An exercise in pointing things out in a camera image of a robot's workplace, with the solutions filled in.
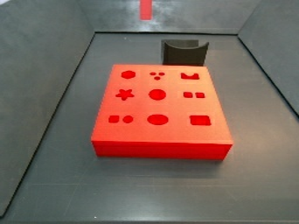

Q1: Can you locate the red double-square peg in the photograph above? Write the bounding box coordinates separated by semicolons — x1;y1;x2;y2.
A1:
141;0;153;20

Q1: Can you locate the red shape-sorter block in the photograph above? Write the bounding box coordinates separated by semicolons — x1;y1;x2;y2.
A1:
91;65;234;160

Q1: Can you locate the black curved holder stand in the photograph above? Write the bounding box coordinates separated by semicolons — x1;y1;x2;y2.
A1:
162;39;210;67

